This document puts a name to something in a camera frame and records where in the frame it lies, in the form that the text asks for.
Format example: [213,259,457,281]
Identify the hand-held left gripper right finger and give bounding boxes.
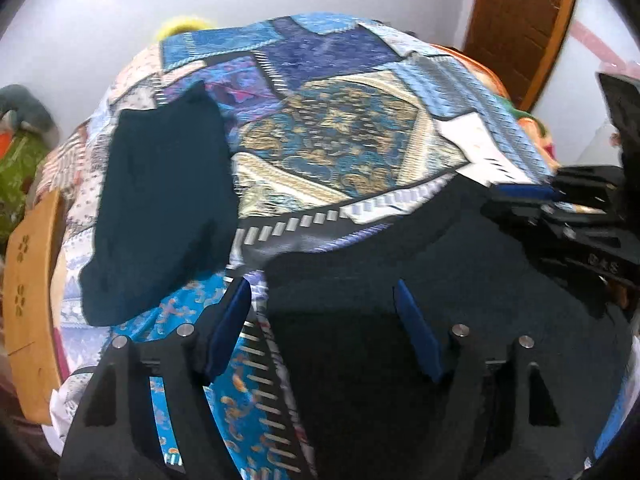
[393,279,588,480]

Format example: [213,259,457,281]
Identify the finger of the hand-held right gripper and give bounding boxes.
[494,165,624,212]
[481,198,572,257]

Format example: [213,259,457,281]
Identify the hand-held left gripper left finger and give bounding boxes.
[57,276,252,480]

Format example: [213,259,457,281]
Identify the black pants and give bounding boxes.
[79,80,633,480]

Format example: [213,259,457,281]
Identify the brown wooden door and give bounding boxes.
[462,0,583,111]

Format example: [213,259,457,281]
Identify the white decorated panel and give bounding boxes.
[530,0,640,171]

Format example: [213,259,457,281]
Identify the white bed sheet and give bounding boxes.
[42,385,86,443]

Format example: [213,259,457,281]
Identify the bamboo lap desk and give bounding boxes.
[2,190,66,426]

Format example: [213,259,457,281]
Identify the patchwork printed blanket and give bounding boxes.
[37,12,561,480]

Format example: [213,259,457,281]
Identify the striped orange cloth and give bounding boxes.
[37,127,98,196]

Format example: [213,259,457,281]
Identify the green fabric basket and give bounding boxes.
[0,130,48,241]

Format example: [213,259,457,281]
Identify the grey plush toy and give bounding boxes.
[0,84,61,136]

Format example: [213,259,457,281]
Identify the yellow foam tube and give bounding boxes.
[154,16,213,42]

